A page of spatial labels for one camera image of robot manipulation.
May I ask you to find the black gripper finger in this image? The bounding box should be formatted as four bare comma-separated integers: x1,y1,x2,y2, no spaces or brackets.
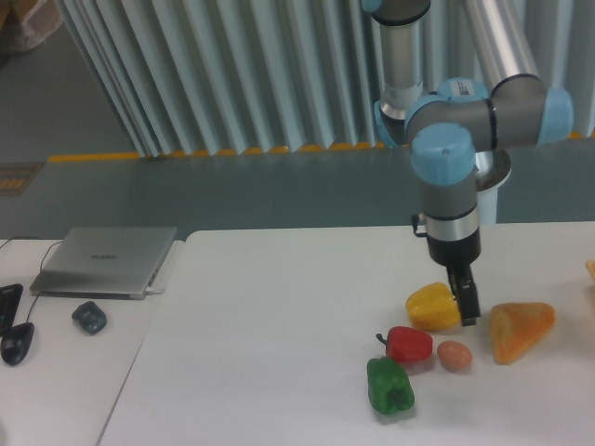
457,282,481,326

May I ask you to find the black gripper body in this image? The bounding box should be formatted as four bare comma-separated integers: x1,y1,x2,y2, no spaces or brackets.
427,230,481,297

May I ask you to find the yellow bell pepper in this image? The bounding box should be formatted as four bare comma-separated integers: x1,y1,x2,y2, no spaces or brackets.
405,282,461,332

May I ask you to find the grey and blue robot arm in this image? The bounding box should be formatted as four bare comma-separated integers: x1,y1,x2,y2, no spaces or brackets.
363,1,574,326

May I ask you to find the red bell pepper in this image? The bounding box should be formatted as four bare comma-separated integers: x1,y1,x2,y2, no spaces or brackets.
376,326,433,363

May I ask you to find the green bell pepper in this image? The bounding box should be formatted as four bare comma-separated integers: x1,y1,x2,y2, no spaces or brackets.
366,357,415,415

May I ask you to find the orange triangular bread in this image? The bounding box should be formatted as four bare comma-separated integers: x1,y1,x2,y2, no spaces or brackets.
489,302,556,365

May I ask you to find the brown egg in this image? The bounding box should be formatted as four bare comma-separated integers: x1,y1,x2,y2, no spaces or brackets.
437,341,473,372

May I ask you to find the orange item at table edge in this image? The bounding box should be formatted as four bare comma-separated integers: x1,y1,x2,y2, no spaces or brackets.
585,259,595,281

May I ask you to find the corrugated metal panel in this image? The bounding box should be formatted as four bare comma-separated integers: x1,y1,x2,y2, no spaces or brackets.
56,1,594,157

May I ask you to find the silver closed laptop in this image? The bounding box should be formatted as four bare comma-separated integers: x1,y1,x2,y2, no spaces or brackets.
30,227,177,299

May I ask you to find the dark earbuds case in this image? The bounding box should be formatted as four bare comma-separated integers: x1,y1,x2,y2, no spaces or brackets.
72,301,108,335

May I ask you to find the black keyboard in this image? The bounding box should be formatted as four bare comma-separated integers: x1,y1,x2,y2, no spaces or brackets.
0,283,23,336

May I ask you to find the black computer mouse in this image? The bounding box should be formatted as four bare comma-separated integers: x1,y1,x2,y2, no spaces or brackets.
1,321,35,367

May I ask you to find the white usb cable plug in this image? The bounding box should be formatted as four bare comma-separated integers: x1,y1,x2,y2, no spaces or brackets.
145,287,165,295

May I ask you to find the black mouse cable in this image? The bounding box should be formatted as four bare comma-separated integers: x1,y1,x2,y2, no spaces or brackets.
0,236,64,326

